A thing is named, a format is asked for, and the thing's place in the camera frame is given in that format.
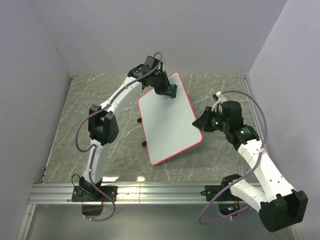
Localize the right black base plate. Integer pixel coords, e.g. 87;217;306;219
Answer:
203;185;223;202

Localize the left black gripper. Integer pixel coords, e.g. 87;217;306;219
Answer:
151;71;175;97

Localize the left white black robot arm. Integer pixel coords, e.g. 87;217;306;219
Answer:
75;52;178;201

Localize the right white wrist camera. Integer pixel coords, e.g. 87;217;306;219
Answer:
211;91;227;112

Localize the blue whiteboard eraser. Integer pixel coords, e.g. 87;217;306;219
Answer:
169;84;178;99

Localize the aluminium mounting rail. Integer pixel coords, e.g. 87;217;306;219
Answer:
27;182;219;205

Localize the aluminium right side rail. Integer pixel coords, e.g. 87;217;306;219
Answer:
241;75;260;127

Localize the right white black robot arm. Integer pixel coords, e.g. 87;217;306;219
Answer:
192;100;308;233

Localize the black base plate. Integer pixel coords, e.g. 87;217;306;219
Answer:
71;185;118;202
203;185;223;202

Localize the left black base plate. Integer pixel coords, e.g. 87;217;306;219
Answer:
71;185;118;202

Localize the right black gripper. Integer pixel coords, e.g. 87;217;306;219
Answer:
192;106;229;133

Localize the pink framed whiteboard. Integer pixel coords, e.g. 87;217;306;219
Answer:
137;72;204;166

